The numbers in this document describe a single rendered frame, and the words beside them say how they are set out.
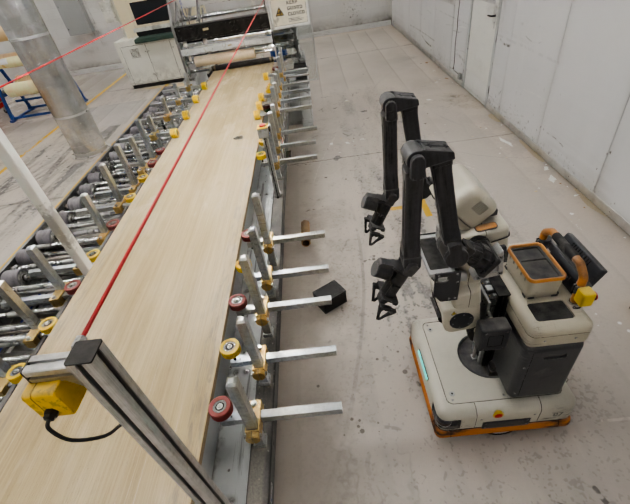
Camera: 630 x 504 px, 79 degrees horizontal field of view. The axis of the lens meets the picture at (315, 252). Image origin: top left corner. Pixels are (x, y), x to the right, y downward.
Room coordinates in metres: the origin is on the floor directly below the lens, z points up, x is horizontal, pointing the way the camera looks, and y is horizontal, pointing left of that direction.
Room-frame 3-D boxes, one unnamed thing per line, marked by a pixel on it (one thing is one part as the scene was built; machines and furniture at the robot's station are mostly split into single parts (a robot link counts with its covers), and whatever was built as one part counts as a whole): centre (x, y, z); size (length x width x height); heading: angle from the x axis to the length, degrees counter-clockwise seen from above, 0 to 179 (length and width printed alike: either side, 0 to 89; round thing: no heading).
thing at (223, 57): (5.56, 0.51, 1.05); 1.43 x 0.12 x 0.12; 86
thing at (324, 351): (0.96, 0.20, 0.80); 0.43 x 0.03 x 0.04; 86
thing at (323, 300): (1.21, 0.18, 0.83); 0.43 x 0.03 x 0.04; 86
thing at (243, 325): (0.92, 0.30, 0.86); 0.04 x 0.04 x 0.48; 86
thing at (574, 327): (1.12, -0.89, 0.59); 0.55 x 0.34 x 0.83; 176
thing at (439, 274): (1.15, -0.51, 0.99); 0.28 x 0.16 x 0.22; 176
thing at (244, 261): (1.17, 0.28, 0.94); 0.04 x 0.04 x 0.48; 86
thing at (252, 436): (0.70, 0.31, 0.81); 0.14 x 0.06 x 0.05; 176
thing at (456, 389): (1.13, -0.80, 0.16); 0.67 x 0.64 x 0.25; 86
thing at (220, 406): (0.72, 0.41, 0.85); 0.08 x 0.08 x 0.11
